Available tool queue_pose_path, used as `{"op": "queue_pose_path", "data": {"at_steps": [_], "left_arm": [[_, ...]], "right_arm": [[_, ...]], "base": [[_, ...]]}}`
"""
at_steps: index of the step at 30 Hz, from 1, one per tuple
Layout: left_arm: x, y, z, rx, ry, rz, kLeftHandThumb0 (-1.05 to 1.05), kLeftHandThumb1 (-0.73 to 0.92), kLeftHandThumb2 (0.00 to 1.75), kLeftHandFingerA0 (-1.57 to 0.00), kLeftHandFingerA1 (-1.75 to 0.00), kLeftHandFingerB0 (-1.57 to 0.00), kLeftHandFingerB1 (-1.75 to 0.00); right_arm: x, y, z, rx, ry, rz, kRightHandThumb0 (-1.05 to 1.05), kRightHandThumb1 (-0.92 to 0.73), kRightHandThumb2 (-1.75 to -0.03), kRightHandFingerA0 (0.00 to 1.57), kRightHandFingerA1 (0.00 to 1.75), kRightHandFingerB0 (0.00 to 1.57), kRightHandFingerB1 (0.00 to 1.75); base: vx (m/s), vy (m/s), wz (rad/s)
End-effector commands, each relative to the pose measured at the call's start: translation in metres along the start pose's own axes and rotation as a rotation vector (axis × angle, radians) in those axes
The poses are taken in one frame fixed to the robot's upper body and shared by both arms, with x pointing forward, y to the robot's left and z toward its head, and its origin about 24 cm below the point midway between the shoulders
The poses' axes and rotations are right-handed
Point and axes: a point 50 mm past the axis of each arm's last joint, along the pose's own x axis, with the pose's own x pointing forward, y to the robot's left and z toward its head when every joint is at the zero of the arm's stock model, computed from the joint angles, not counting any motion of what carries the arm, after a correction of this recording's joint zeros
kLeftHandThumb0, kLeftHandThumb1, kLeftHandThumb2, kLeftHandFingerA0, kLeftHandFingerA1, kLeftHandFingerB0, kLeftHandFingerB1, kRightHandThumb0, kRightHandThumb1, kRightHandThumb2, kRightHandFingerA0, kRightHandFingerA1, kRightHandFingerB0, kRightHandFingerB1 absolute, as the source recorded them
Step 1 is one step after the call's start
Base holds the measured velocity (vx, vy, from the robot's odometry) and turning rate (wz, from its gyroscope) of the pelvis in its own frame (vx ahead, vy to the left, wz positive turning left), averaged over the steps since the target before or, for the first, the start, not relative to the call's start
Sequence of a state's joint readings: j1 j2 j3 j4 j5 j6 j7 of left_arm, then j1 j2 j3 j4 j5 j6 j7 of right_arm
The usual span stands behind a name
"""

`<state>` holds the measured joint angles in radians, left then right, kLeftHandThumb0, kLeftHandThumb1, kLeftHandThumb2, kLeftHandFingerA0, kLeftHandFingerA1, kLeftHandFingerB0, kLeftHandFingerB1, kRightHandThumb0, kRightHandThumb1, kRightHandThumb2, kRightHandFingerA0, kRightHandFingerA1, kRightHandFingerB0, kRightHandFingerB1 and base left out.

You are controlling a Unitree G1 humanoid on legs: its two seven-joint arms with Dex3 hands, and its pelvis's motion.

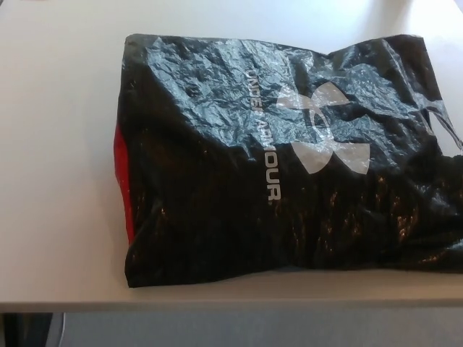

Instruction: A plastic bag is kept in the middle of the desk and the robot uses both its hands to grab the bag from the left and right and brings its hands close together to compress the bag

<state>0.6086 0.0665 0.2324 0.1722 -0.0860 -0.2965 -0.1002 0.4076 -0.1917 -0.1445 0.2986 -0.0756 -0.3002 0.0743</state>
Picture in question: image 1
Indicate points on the black Under Armour plastic bag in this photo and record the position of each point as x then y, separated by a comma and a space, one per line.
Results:
224, 188

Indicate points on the dark table leg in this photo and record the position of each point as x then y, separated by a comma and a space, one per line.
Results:
21, 325

